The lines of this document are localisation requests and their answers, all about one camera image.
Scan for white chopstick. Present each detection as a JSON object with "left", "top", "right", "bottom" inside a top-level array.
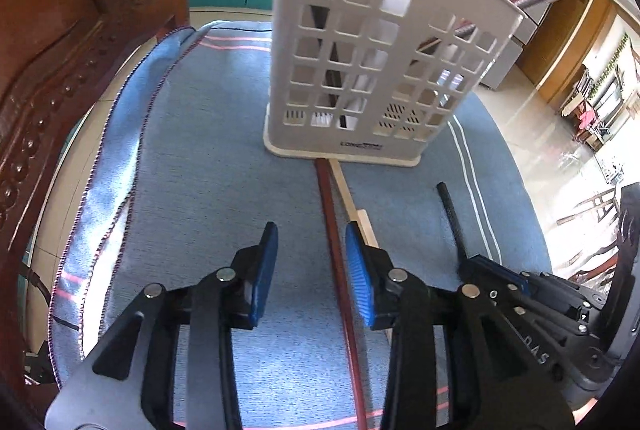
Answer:
[{"left": 345, "top": 0, "right": 414, "bottom": 131}]

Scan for brown wooden door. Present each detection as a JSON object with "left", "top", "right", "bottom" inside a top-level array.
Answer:
[{"left": 517, "top": 0, "right": 617, "bottom": 107}]

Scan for carved wooden chair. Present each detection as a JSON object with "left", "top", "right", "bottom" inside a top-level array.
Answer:
[{"left": 0, "top": 0, "right": 192, "bottom": 263}]

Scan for dark brown chopstick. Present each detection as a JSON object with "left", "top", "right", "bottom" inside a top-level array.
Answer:
[{"left": 287, "top": 0, "right": 354, "bottom": 131}]

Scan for chairs with pink cloth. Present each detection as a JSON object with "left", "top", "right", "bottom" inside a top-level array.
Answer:
[{"left": 560, "top": 65, "right": 622, "bottom": 152}]

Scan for black ribbed chopstick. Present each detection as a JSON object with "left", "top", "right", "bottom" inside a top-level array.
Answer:
[{"left": 436, "top": 181, "right": 471, "bottom": 262}]

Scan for green wall garland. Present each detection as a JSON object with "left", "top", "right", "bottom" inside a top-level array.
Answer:
[{"left": 590, "top": 32, "right": 632, "bottom": 102}]

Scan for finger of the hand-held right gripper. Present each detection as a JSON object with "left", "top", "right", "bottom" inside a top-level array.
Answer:
[
  {"left": 492, "top": 281, "right": 603, "bottom": 363},
  {"left": 464, "top": 254, "right": 608, "bottom": 313}
]

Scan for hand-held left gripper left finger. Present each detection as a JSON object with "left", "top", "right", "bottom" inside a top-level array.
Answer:
[{"left": 45, "top": 221, "right": 279, "bottom": 430}]

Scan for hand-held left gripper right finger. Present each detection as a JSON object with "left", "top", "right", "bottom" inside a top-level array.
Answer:
[{"left": 344, "top": 221, "right": 574, "bottom": 430}]

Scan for wooden stool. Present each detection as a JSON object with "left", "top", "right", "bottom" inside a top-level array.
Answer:
[{"left": 556, "top": 187, "right": 622, "bottom": 227}]

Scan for red brown chopstick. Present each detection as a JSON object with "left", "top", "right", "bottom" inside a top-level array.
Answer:
[{"left": 315, "top": 159, "right": 369, "bottom": 430}]

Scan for beige wooden chopstick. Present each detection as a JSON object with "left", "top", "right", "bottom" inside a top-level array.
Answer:
[
  {"left": 355, "top": 208, "right": 395, "bottom": 345},
  {"left": 327, "top": 158, "right": 364, "bottom": 218}
]

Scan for blue plaid cloth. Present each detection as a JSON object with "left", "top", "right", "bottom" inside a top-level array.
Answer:
[{"left": 47, "top": 20, "right": 544, "bottom": 430}]

